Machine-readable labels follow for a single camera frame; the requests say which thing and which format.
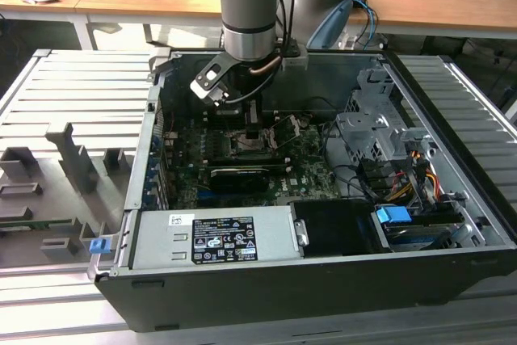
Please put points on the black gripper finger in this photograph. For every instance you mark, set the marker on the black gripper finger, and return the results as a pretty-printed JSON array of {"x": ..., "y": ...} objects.
[{"x": 252, "y": 112}]

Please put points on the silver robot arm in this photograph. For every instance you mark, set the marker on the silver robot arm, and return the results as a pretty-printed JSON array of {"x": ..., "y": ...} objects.
[{"x": 246, "y": 5}]

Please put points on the black RAM slot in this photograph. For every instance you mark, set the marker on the black RAM slot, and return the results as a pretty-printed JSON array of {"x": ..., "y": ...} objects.
[
  {"x": 270, "y": 119},
  {"x": 268, "y": 112},
  {"x": 278, "y": 167},
  {"x": 246, "y": 160}
]

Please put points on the CPU socket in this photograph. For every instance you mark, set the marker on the CPU socket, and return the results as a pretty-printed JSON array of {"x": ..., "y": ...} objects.
[{"x": 238, "y": 147}]

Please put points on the blue expansion slot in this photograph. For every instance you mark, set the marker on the blue expansion slot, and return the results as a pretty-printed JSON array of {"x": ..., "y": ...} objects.
[{"x": 210, "y": 195}]

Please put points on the black graphics card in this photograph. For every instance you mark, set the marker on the black graphics card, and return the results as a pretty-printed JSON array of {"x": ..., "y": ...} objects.
[{"x": 238, "y": 181}]

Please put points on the green motherboard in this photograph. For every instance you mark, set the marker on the green motherboard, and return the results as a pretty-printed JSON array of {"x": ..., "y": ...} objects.
[{"x": 311, "y": 159}]

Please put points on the pale blue teach pendant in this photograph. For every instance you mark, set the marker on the pale blue teach pendant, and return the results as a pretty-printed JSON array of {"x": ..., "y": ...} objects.
[{"x": 327, "y": 26}]

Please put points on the metal drive cage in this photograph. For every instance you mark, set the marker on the metal drive cage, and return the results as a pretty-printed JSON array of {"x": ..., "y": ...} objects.
[{"x": 363, "y": 127}]

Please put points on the silver power supply unit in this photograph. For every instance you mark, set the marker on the silver power supply unit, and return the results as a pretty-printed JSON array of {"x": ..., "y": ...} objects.
[{"x": 161, "y": 240}]

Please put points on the blue disk carrier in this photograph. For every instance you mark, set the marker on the blue disk carrier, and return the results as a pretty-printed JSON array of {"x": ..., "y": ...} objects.
[{"x": 392, "y": 215}]

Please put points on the black open PC case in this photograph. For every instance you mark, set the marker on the black open PC case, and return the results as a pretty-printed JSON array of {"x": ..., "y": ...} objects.
[{"x": 242, "y": 300}]

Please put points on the blue plastic clip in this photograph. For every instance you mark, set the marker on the blue plastic clip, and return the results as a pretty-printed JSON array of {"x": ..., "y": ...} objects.
[{"x": 99, "y": 246}]

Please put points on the hard disk drive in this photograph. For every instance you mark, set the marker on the hard disk drive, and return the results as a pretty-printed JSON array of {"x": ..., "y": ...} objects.
[{"x": 420, "y": 234}]

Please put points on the grey parts rack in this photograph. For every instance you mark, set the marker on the grey parts rack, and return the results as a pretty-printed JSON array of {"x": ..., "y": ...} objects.
[{"x": 48, "y": 191}]

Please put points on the green RAM stick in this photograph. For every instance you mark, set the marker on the green RAM stick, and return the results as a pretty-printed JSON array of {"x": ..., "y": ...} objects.
[{"x": 36, "y": 224}]

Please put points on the black camera bracket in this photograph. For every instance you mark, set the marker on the black camera bracket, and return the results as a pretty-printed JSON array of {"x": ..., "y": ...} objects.
[{"x": 220, "y": 62}]

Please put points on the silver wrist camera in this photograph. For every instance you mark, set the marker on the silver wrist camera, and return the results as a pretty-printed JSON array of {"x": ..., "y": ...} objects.
[{"x": 208, "y": 84}]

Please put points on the grey camera box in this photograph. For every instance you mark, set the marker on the grey camera box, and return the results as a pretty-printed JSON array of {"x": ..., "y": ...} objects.
[{"x": 295, "y": 62}]

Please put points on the small metal bracket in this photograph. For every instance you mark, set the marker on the small metal bracket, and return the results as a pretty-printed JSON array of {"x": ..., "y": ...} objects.
[{"x": 301, "y": 232}]

